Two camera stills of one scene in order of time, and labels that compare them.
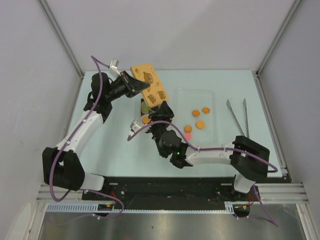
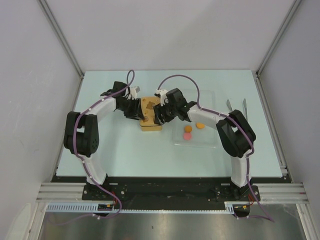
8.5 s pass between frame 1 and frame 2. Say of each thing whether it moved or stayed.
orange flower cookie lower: stayed
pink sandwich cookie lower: stayed
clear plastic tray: stayed
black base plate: stayed
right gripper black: moved
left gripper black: moved
